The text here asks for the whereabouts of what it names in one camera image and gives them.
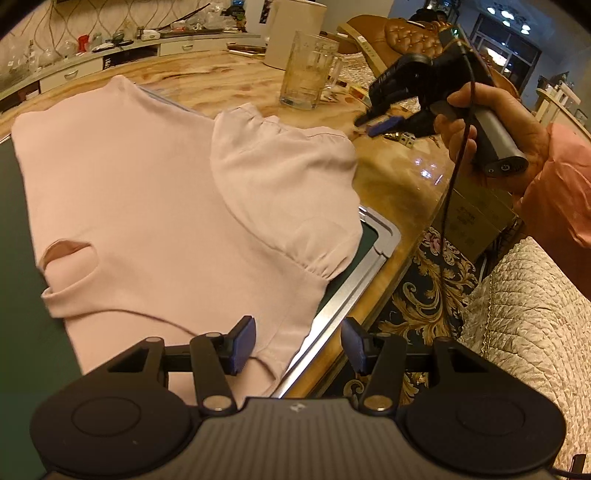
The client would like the floral patterned rug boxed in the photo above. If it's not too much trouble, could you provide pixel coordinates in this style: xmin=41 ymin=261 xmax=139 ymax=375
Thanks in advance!
xmin=318 ymin=226 xmax=490 ymax=407

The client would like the tall white container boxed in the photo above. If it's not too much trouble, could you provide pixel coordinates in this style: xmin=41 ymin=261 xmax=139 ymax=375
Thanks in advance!
xmin=263 ymin=0 xmax=328 ymax=70

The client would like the green framed mat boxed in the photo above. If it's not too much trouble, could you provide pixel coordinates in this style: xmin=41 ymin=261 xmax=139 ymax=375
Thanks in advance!
xmin=0 ymin=83 xmax=402 ymax=467

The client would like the white television cabinet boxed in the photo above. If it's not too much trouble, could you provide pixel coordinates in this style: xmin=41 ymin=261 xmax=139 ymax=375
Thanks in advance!
xmin=0 ymin=30 xmax=278 ymax=104

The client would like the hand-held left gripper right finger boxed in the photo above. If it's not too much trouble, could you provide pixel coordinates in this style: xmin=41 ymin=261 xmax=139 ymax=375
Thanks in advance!
xmin=339 ymin=318 xmax=485 ymax=414

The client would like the brown leather armchair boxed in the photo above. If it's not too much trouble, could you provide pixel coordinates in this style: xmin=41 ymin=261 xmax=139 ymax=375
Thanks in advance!
xmin=339 ymin=14 xmax=518 ymax=93

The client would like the cream quilted sofa cover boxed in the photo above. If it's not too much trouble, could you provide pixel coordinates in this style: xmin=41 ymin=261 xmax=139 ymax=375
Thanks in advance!
xmin=339 ymin=51 xmax=386 ymax=93
xmin=457 ymin=236 xmax=591 ymax=474

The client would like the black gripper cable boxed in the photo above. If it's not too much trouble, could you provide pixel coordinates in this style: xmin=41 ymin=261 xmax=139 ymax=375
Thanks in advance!
xmin=438 ymin=39 xmax=478 ymax=333

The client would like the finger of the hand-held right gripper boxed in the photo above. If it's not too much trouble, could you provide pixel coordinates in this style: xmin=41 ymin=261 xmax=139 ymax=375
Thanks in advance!
xmin=368 ymin=104 xmax=446 ymax=138
xmin=355 ymin=53 xmax=432 ymax=127

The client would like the pink shirt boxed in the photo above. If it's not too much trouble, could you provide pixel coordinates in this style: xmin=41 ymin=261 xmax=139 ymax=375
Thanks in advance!
xmin=10 ymin=75 xmax=363 ymax=400

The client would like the glass beer mug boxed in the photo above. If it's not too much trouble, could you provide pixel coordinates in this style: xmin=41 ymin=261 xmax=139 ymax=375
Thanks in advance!
xmin=278 ymin=30 xmax=346 ymax=110

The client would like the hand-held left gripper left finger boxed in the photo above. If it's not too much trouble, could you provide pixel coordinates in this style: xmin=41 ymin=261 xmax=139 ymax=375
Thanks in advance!
xmin=106 ymin=315 xmax=257 ymax=414

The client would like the cardboard box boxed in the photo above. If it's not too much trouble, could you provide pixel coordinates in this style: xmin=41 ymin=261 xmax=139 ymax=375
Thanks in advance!
xmin=445 ymin=173 xmax=525 ymax=264

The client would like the person's right hand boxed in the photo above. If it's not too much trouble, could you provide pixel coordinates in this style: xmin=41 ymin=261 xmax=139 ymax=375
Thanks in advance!
xmin=436 ymin=83 xmax=550 ymax=197

